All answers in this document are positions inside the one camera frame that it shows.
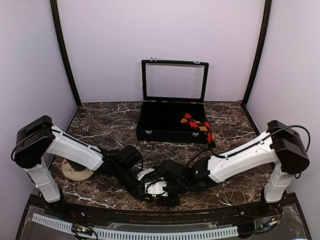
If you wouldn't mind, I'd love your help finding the cream branch-pattern plate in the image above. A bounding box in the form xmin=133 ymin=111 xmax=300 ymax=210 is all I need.
xmin=61 ymin=159 xmax=94 ymax=182

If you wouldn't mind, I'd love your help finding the black glass-lid display case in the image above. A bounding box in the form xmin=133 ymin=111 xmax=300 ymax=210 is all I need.
xmin=136 ymin=57 xmax=209 ymax=144

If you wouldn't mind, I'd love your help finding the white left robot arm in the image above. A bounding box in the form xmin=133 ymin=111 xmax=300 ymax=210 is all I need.
xmin=10 ymin=115 xmax=143 ymax=218

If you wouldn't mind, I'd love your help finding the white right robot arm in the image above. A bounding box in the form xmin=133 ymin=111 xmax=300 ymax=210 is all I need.
xmin=137 ymin=120 xmax=310 ymax=217

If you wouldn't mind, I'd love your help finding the dark blue mug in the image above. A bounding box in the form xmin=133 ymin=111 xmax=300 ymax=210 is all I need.
xmin=67 ymin=160 xmax=86 ymax=172

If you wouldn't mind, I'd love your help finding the red orange argyle sock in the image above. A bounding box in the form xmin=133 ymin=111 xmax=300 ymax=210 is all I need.
xmin=180 ymin=113 xmax=216 ymax=149

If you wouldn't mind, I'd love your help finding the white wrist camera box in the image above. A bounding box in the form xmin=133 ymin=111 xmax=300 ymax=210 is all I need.
xmin=144 ymin=181 xmax=168 ymax=197

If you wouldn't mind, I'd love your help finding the white slotted cable duct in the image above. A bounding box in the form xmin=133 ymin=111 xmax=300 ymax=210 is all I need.
xmin=31 ymin=213 xmax=239 ymax=240

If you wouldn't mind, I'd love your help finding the right black frame post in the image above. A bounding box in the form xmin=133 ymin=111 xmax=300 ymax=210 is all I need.
xmin=242 ymin=0 xmax=272 ymax=108

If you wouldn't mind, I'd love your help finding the black frame post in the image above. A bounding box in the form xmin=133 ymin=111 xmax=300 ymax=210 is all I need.
xmin=242 ymin=0 xmax=272 ymax=108
xmin=50 ymin=0 xmax=82 ymax=108

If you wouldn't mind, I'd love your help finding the left black frame post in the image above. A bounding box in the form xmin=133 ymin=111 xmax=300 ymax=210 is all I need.
xmin=50 ymin=0 xmax=82 ymax=108

